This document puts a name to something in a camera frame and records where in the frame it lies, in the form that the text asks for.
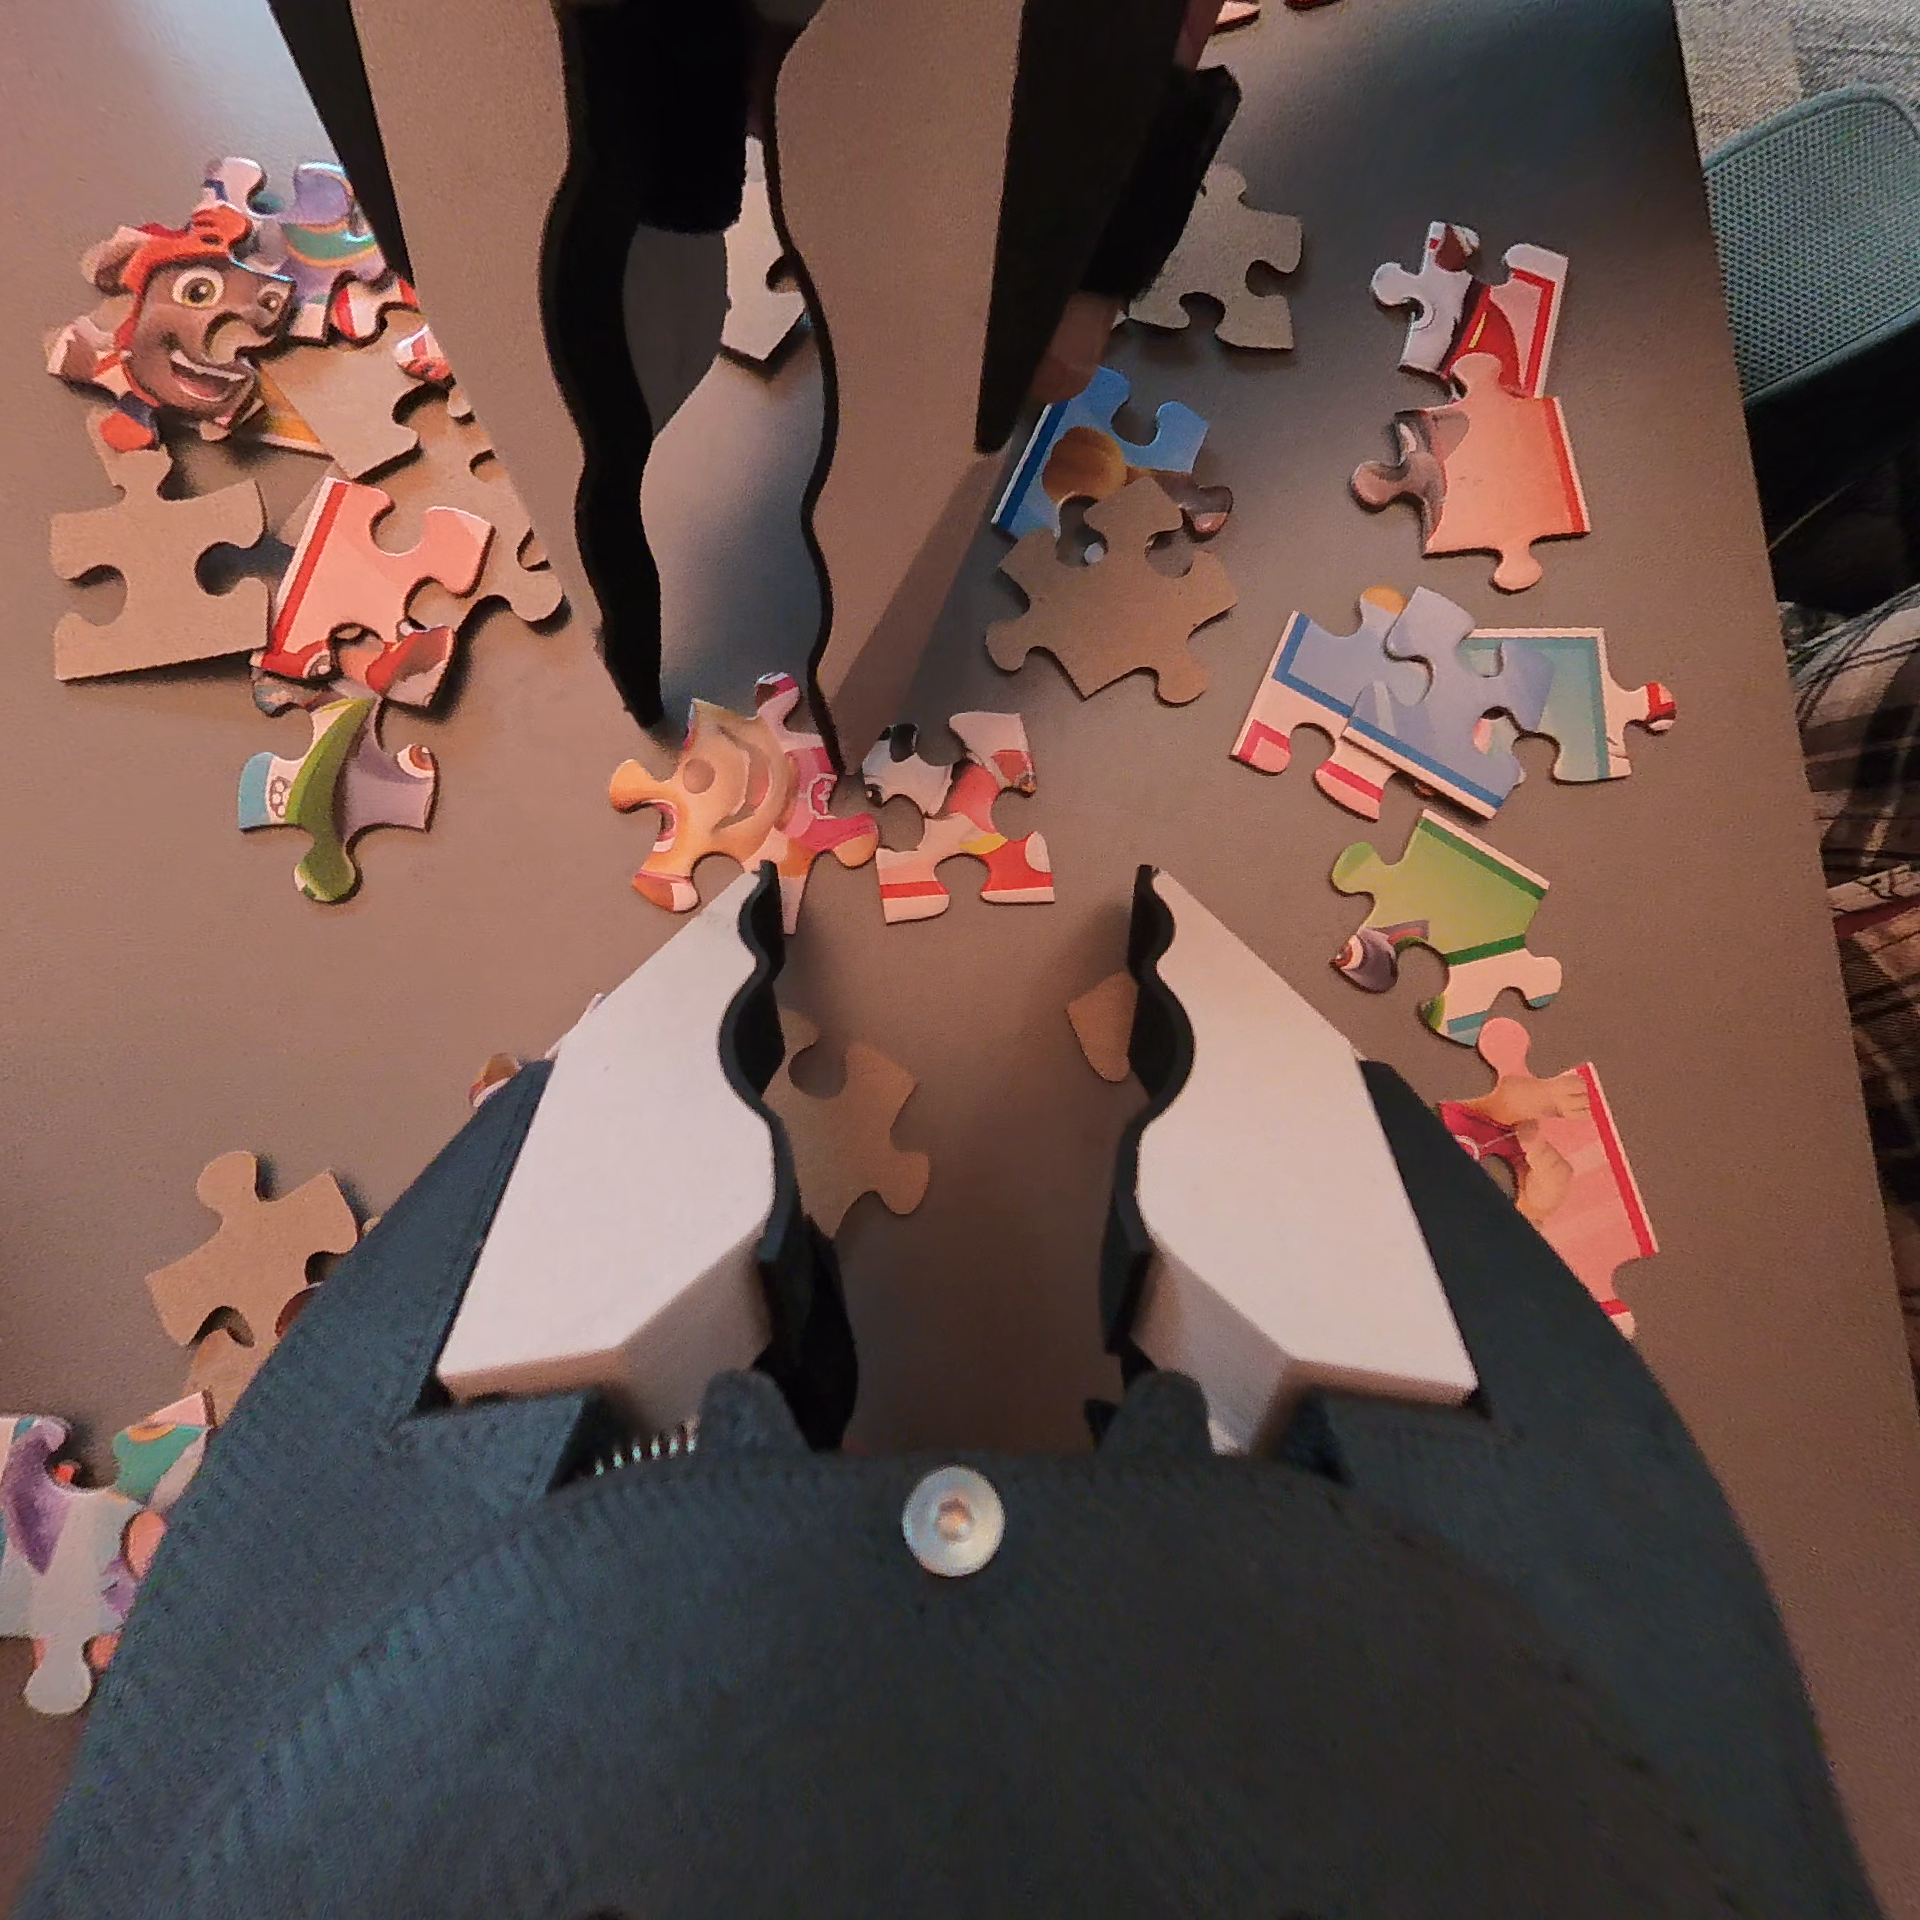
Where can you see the white and red puzzle piece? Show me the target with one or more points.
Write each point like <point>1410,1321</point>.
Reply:
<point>1479,302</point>

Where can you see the blue framed white puzzle piece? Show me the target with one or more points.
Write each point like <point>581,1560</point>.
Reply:
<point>1305,706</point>

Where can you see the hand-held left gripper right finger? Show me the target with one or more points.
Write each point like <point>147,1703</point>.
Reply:
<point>1289,1201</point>

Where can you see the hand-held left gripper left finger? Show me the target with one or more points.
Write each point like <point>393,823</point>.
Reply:
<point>629,1187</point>

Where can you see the red dog face puzzle piece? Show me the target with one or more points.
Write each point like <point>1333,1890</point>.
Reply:
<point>178,316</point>

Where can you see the orange pink swirl puzzle piece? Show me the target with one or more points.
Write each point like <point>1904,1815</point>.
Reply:
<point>736,793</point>

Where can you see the grey mesh office chair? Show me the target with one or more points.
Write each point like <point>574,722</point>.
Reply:
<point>1815,240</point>

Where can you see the salmon pink edge puzzle piece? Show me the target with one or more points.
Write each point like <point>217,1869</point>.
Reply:
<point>1484,480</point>

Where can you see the teal corner puzzle piece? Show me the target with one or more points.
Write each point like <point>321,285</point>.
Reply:
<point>1597,706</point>

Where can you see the person's plaid shirt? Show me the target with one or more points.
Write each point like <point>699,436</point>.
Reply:
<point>1858,722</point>

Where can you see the blue orange dog puzzle piece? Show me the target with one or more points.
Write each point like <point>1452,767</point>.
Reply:
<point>1110,436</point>

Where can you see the light green edge puzzle piece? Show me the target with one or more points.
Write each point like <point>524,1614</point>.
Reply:
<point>1447,931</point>

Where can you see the plain brown puzzle piece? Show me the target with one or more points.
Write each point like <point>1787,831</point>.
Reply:
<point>846,1116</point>
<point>1109,1027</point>
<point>247,1245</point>
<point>1110,599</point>
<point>1223,253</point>

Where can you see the blue edge puzzle piece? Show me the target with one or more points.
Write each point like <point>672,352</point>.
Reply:
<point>1447,696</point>

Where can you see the person's right hand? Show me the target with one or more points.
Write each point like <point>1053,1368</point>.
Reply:
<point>1078,349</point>

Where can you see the green purple puzzle piece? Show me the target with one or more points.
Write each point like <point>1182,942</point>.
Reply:
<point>338,793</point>

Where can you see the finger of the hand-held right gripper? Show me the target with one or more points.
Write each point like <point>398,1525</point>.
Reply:
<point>478,302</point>
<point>917,302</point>

